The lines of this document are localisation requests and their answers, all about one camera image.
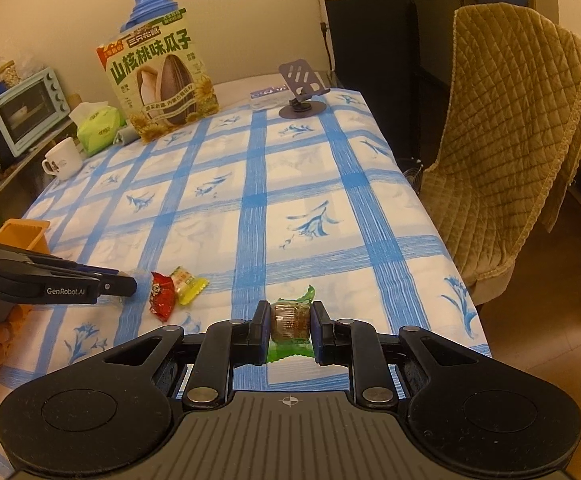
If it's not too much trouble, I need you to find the small blue white box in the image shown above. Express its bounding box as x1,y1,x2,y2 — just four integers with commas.
250,87,291,111

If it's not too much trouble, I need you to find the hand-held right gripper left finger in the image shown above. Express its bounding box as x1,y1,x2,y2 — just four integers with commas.
104,301,272,409

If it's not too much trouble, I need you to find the person's left hand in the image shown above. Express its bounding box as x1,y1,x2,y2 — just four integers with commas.
0,305,32,381

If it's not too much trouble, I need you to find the grey phone stand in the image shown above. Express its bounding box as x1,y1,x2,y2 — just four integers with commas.
278,59,330,120

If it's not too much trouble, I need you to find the yellow green candy packet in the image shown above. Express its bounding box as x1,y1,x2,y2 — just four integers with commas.
169,267,210,306

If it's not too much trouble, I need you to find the black refrigerator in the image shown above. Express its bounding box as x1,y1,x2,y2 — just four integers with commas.
318,0,421,161

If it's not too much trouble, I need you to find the red candy packet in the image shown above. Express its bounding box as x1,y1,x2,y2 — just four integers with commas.
149,271,177,321

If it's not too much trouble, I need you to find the large green sunflower seed bag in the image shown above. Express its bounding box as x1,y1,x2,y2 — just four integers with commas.
95,7,220,146

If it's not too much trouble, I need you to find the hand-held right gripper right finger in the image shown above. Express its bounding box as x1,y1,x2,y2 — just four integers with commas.
311,301,490,409

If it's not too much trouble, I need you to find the blue thermos jug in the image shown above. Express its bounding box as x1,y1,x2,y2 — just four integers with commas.
120,0,181,33

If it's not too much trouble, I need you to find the white mug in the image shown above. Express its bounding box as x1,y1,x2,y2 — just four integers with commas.
42,137,84,181

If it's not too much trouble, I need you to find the blue checked tablecloth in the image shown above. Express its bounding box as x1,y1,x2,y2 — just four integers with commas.
0,87,491,461

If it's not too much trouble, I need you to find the yellow plastic tray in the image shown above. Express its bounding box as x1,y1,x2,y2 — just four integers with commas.
0,218,52,257

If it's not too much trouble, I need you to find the quilted beige chair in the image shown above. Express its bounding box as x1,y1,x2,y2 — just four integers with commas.
421,5,581,306

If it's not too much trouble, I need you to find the green brown snack packet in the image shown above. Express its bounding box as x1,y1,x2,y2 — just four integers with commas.
265,285,317,363

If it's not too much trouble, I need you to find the green tissue pack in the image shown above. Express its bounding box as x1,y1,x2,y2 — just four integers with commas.
69,102,127,157

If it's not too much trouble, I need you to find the small black fan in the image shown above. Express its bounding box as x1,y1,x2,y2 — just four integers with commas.
401,157,426,193

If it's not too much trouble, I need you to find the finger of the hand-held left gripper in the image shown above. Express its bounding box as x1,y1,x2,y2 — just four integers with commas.
98,275,138,299
30,254,121,278

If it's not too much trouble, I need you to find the light blue toaster oven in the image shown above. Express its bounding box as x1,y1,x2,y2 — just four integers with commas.
0,66,71,157

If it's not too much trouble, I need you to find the wooden shelf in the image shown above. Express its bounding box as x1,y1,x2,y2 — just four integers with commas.
0,92,84,231

